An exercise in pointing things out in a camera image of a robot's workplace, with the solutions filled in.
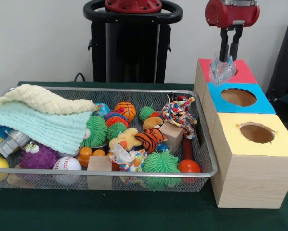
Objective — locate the clear plastic bag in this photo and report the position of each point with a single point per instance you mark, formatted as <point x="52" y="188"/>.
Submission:
<point x="222" y="72"/>

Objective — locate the mint knitted cloth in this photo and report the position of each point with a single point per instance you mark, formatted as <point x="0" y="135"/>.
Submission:
<point x="43" y="126"/>

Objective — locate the red maraca rattle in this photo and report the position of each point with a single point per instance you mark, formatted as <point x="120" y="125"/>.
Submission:
<point x="189" y="166"/>

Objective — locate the tiger striped toy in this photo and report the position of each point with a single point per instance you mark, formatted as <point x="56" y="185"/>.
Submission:
<point x="149" y="139"/>

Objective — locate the small orange basketball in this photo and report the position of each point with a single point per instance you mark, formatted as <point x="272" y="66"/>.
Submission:
<point x="125" y="110"/>

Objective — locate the wooden box with three holes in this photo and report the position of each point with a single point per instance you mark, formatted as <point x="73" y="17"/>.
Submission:
<point x="250" y="178"/>

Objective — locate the purple monster toy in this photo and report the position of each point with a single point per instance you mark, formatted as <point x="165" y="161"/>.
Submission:
<point x="40" y="156"/>

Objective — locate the white baseball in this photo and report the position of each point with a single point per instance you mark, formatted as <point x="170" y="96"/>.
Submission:
<point x="67" y="164"/>

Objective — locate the clear shallow mesh bin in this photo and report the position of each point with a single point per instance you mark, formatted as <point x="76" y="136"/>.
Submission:
<point x="202" y="144"/>

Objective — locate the cream knitted cloth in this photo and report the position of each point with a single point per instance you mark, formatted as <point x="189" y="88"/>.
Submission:
<point x="43" y="100"/>

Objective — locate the dark green tablecloth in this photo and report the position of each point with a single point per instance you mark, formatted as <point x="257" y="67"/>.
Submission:
<point x="134" y="211"/>

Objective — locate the black panel stand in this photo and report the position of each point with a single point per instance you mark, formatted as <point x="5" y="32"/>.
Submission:
<point x="286" y="62"/>

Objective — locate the green spiky ball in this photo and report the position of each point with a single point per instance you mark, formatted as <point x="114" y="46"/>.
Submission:
<point x="161" y="162"/>

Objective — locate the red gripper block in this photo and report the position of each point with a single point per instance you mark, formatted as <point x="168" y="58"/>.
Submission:
<point x="230" y="14"/>

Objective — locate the brown plush toy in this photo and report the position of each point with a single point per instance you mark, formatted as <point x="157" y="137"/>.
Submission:
<point x="152" y="122"/>

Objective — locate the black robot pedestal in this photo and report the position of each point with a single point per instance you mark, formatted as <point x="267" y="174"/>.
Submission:
<point x="129" y="53"/>

